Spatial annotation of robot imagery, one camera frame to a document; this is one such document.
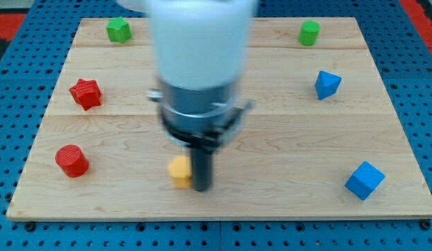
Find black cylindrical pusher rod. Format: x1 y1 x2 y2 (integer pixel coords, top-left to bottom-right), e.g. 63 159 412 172
191 148 212 192

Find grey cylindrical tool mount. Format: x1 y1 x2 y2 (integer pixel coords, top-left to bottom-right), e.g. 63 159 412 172
147 79 254 152

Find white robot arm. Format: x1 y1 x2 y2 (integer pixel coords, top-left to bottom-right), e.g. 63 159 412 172
118 0 257 191

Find yellow hexagon block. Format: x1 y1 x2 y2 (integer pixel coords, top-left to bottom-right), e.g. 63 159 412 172
167 155 193 189

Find red star block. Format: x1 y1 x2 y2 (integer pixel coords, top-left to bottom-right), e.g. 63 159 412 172
69 79 101 111

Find green star block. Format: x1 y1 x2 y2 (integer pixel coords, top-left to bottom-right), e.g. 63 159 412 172
106 17 132 43

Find light wooden board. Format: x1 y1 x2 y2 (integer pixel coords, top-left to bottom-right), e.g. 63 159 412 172
7 17 432 222

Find blue triangular prism block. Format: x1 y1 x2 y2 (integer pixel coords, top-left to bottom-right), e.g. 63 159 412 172
315 70 342 100

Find red cylinder block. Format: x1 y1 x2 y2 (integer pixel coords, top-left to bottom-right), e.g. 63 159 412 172
55 144 89 178

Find green cylinder block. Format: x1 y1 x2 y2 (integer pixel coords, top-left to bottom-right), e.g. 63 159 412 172
299 20 320 46

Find blue cube block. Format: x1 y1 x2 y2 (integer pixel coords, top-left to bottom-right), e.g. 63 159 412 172
345 161 385 201

